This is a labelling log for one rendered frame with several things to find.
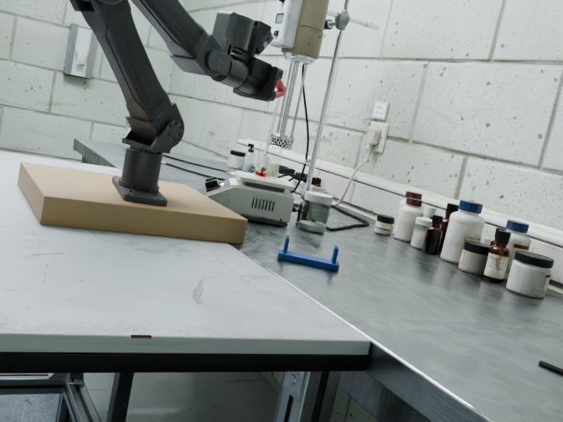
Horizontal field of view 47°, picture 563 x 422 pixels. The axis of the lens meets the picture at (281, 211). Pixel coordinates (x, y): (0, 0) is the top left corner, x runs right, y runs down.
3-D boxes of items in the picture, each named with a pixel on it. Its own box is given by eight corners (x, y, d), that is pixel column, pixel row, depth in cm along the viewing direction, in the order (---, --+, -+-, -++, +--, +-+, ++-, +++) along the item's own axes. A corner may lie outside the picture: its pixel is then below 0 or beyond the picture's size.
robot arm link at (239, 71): (234, 52, 127) (210, 42, 122) (256, 55, 124) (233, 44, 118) (225, 86, 128) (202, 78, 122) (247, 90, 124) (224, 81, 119)
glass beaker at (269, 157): (279, 183, 138) (286, 146, 137) (255, 179, 136) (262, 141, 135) (274, 180, 143) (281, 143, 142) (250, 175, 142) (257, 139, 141)
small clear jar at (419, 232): (436, 249, 148) (443, 222, 147) (433, 253, 143) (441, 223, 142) (411, 244, 150) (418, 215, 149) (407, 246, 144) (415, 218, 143)
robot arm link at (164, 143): (150, 114, 117) (125, 110, 113) (183, 121, 112) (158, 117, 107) (143, 148, 118) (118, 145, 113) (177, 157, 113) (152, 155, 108)
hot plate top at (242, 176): (237, 180, 133) (238, 176, 132) (235, 173, 144) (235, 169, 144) (294, 191, 134) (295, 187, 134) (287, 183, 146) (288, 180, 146)
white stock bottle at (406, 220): (421, 244, 153) (431, 202, 151) (406, 243, 149) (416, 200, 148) (403, 237, 157) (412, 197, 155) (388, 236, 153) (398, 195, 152)
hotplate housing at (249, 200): (192, 211, 132) (199, 172, 131) (193, 202, 145) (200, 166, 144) (298, 230, 135) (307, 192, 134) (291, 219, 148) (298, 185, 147)
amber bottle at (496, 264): (480, 275, 127) (493, 227, 125) (501, 280, 126) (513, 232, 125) (482, 280, 123) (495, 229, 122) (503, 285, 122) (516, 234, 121)
